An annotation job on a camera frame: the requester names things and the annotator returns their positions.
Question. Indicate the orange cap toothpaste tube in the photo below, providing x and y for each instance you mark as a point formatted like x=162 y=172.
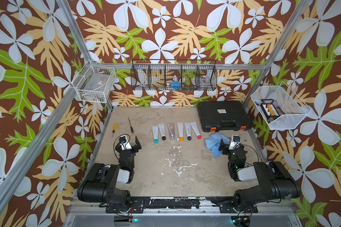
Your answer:
x=180 y=127

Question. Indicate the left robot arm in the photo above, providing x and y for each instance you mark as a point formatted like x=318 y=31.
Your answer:
x=100 y=183

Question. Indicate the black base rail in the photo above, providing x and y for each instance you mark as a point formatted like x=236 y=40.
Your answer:
x=139 y=204

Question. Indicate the blue microfiber cloth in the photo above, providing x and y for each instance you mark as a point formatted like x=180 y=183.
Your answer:
x=214 y=141

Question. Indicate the clear pink tube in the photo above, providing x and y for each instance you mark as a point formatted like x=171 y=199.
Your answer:
x=171 y=130

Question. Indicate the green cap toothpaste tube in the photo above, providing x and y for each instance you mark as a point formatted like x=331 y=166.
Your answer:
x=155 y=133

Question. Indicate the black plastic tool case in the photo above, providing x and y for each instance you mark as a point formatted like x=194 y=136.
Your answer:
x=218 y=116

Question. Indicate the yellow handle screwdriver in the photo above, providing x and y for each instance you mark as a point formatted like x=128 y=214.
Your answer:
x=114 y=129

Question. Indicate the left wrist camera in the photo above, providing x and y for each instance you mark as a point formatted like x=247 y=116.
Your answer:
x=124 y=142

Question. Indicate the white wire basket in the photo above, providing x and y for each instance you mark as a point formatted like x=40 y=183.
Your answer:
x=280 y=106
x=94 y=82

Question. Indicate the black cap toothpaste tube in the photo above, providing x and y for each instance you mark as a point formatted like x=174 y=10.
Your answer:
x=162 y=131

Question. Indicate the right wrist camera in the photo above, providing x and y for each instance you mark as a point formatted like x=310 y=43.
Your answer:
x=234 y=142

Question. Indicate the black wire basket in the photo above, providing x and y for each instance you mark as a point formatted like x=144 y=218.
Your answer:
x=193 y=75

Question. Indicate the pink cap toothpaste tube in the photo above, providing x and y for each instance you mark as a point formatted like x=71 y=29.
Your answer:
x=196 y=130

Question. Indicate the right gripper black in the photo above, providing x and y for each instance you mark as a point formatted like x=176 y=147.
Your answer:
x=226 y=148

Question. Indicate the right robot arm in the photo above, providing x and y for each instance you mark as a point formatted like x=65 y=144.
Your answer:
x=275 y=183

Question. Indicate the black box in basket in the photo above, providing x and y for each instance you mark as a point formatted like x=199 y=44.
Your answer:
x=270 y=110

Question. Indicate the black handle screwdriver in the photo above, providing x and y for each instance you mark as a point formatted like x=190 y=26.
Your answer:
x=131 y=128

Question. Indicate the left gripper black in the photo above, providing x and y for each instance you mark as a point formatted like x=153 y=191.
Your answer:
x=134 y=148

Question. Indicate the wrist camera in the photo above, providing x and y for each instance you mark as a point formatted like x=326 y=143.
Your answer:
x=124 y=142
x=234 y=142

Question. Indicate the dark cap toothpaste tube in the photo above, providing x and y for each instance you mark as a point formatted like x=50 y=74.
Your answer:
x=188 y=131

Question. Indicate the white wire basket left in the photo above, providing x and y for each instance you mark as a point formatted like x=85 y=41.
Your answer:
x=94 y=82

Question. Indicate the white wire basket right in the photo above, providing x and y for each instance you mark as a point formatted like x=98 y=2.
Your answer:
x=280 y=106

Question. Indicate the blue item in basket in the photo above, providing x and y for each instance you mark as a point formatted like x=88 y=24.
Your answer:
x=175 y=85

